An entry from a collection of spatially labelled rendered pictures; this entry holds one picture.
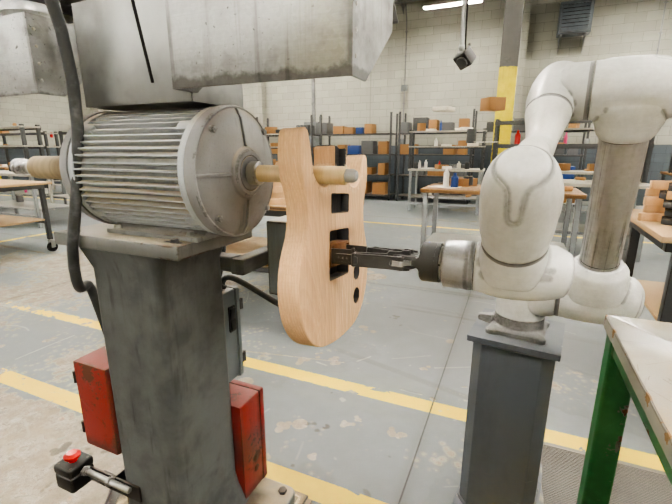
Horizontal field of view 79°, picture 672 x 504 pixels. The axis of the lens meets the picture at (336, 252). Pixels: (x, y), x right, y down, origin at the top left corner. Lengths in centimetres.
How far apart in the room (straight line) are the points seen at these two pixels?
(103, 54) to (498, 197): 77
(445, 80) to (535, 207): 1140
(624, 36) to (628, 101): 1095
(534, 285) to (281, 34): 53
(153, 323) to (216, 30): 58
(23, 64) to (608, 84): 120
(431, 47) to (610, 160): 1111
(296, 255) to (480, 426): 108
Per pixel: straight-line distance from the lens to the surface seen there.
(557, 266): 73
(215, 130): 77
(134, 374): 106
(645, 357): 94
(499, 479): 171
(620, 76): 113
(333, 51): 58
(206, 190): 75
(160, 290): 91
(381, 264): 74
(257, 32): 64
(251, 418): 127
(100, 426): 125
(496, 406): 154
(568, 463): 217
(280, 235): 103
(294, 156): 69
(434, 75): 1204
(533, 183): 59
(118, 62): 94
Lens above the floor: 129
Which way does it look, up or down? 14 degrees down
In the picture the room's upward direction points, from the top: straight up
